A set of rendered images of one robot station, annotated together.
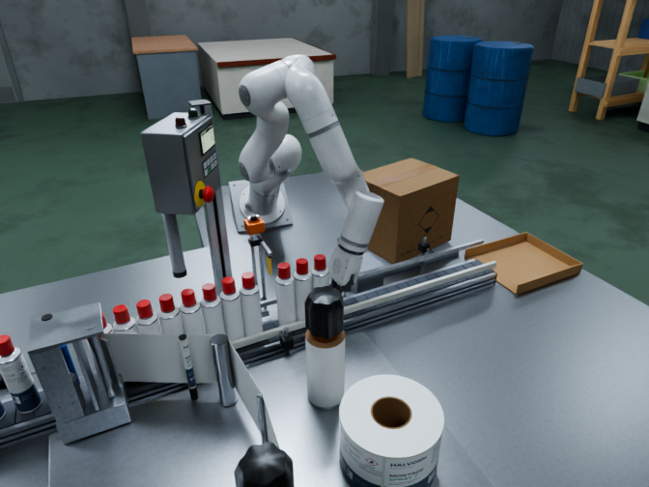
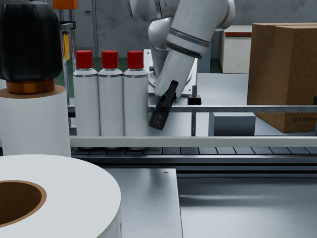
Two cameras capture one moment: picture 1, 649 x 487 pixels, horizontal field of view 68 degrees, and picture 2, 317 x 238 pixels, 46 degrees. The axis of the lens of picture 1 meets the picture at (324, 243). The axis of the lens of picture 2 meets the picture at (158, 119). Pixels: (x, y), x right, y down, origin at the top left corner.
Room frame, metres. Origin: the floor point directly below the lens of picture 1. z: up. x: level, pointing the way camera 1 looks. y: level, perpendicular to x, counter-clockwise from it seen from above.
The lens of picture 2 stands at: (0.47, -0.36, 1.18)
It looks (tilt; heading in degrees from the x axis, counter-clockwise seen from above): 17 degrees down; 26
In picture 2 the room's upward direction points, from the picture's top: straight up
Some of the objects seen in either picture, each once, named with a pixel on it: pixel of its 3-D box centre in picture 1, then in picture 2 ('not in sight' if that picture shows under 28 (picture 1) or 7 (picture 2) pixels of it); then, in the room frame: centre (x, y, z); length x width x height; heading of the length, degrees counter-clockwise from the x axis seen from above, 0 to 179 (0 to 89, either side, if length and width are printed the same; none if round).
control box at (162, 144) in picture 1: (184, 162); not in sight; (1.08, 0.32, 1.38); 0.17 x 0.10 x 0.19; 171
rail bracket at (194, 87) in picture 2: not in sight; (195, 122); (1.26, -0.07, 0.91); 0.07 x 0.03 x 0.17; 26
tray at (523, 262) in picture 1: (522, 260); not in sight; (1.48, -0.71, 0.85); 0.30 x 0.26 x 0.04; 116
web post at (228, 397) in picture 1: (223, 370); not in sight; (0.82, 0.23, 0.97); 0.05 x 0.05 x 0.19
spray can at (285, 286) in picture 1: (285, 296); (87, 100); (1.10, 0.11, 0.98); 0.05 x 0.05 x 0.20
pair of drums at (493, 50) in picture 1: (472, 82); not in sight; (6.30, -1.90, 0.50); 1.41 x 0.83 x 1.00; 20
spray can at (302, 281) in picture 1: (302, 292); (111, 100); (1.12, 0.06, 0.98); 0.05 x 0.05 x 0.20
